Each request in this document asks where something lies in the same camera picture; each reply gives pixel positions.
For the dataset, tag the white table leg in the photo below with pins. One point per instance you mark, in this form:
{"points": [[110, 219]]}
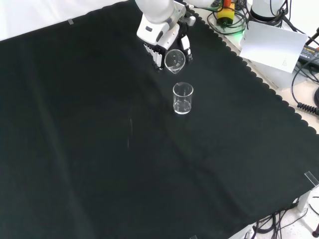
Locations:
{"points": [[303, 201]]}

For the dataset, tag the black power adapter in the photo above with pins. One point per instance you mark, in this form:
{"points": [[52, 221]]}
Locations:
{"points": [[310, 53]]}

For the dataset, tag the clear tape piece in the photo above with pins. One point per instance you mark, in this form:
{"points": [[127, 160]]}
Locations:
{"points": [[194, 237], [70, 22], [312, 178]]}

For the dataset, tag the clear glass beaker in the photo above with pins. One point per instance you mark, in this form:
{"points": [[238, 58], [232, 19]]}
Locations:
{"points": [[175, 61], [183, 99]]}

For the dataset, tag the black bench cloth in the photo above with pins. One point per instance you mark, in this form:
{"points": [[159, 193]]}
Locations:
{"points": [[99, 129]]}

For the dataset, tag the yellow stop button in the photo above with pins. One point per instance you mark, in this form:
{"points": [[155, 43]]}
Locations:
{"points": [[226, 13]]}

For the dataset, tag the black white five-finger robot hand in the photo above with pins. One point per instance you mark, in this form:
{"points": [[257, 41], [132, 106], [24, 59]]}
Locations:
{"points": [[159, 35]]}

